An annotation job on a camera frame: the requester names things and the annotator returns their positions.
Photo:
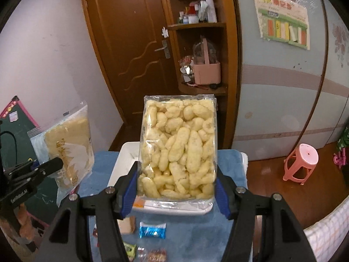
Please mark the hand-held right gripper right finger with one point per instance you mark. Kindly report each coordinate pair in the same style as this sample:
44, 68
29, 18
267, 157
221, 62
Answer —
222, 196

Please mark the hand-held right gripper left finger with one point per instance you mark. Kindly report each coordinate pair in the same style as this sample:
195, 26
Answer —
128, 193

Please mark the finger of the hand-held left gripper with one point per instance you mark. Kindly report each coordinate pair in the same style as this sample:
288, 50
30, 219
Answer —
53, 166
27, 167

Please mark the pale bag of yellow snacks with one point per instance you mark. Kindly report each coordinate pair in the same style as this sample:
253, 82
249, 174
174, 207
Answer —
68, 142

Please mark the white plastic bin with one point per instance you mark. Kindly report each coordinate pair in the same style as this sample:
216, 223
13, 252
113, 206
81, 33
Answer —
125, 155

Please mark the clear bag of corn puffs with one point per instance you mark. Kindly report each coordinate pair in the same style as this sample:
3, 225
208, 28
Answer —
177, 147

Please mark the beige brown snack packet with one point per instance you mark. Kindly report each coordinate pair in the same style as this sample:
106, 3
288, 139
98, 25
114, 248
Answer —
127, 224

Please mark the blue foil candy packet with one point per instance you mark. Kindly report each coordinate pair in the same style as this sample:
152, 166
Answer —
152, 230

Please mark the dark red snack packet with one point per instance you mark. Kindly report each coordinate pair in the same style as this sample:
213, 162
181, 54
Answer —
95, 234

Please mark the green snack packet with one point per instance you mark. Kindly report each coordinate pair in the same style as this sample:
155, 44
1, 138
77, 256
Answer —
130, 251

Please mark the small clear snack packet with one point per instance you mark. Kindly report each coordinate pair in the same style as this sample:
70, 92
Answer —
141, 253

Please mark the pink plastic stool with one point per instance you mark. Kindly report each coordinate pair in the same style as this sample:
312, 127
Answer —
301, 161

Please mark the checkered bedsheet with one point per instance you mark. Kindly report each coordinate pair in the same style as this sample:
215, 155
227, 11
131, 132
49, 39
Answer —
332, 229

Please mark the pale sliding wardrobe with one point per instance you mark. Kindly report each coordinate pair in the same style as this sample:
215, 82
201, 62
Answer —
278, 92

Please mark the pink toy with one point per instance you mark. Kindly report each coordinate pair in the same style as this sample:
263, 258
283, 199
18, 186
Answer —
340, 159

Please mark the shelf clutter of small wrappers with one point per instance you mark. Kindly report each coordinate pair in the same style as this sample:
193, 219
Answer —
186, 68

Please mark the green bag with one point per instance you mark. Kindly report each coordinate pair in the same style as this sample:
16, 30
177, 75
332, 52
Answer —
344, 139

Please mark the wooden corner shelf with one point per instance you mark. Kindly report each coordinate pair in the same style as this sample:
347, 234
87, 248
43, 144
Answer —
231, 60

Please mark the wooden cabinet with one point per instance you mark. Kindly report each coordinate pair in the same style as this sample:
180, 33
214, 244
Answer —
120, 46

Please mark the white door hook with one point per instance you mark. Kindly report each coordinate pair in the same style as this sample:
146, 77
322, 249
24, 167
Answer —
164, 32

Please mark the group of toiletry bottles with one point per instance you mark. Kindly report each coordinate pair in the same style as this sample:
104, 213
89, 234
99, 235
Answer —
201, 12

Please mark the green chalkboard with pink frame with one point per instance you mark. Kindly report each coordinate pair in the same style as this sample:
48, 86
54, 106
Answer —
19, 144

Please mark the wall poster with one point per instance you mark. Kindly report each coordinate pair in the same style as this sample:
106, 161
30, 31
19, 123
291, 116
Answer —
283, 16

